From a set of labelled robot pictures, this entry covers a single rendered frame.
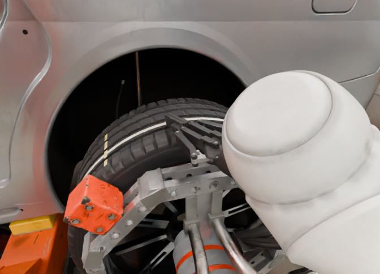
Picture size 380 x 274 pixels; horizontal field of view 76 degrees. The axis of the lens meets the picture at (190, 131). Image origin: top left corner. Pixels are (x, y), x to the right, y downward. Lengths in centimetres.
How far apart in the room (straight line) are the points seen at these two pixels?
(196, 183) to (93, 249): 26
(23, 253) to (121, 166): 62
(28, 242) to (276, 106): 103
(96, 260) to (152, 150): 27
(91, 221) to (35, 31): 50
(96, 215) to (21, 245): 61
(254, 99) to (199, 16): 60
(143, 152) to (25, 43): 44
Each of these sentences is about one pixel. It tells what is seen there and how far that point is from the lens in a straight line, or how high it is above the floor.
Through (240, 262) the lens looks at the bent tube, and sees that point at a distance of 53.
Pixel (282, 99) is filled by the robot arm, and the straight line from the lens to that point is 16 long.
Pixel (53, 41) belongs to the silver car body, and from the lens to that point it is 75.
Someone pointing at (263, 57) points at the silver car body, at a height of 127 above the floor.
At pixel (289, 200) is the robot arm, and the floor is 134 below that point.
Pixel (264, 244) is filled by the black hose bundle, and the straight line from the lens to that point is 56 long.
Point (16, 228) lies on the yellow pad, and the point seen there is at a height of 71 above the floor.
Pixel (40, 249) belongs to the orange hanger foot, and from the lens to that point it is 107.
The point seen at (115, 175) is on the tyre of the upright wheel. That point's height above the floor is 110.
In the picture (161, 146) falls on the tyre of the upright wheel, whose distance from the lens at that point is 54.
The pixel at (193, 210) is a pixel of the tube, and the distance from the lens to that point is 55.
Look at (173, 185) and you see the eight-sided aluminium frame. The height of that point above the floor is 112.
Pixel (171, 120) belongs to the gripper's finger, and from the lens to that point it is 55.
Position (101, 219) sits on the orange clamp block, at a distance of 53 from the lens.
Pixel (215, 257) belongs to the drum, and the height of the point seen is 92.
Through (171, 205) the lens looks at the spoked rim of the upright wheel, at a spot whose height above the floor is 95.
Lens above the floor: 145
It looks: 30 degrees down
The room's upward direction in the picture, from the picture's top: straight up
